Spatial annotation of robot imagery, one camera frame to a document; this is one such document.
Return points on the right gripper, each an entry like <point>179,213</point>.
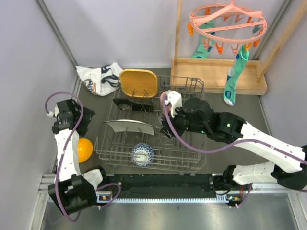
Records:
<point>174,121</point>

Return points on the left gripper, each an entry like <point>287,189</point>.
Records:
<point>88,115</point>

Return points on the yellow bowl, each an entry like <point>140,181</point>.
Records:
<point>85,149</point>

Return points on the white square plate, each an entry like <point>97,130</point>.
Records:
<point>126,125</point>

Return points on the black floral square plate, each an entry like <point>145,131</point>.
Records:
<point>133,104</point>

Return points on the blue white patterned bowl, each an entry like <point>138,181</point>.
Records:
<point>142,155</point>

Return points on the yellow woven-pattern plate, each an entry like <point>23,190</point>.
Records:
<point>139,83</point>

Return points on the pink ceramic mug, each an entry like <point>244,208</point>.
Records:
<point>162,100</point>

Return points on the clear glass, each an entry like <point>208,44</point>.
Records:
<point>162,122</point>

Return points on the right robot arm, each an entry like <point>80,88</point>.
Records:
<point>286,164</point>

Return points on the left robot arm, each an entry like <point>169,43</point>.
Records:
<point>75,191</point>

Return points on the white printed cloth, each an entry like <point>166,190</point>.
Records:
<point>100,81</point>

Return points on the teal patterned sock front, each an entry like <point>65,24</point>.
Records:
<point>233,75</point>

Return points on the teal patterned sock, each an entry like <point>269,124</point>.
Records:
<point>202,51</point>
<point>233,75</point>

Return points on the teal patterned sock back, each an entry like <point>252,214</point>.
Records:
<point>202,51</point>

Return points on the pink round clothes hanger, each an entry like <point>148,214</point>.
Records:
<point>233,24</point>

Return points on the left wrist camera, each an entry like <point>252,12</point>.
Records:
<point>53,113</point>

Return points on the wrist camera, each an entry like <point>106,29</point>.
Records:
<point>174,99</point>
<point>53,113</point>

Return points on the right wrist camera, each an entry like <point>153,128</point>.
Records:
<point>174,99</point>

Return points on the wooden tray frame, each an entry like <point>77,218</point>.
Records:
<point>212,72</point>

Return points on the grey wire dish rack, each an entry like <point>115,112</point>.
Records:
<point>131,134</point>

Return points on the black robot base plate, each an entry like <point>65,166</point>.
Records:
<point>160,186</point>

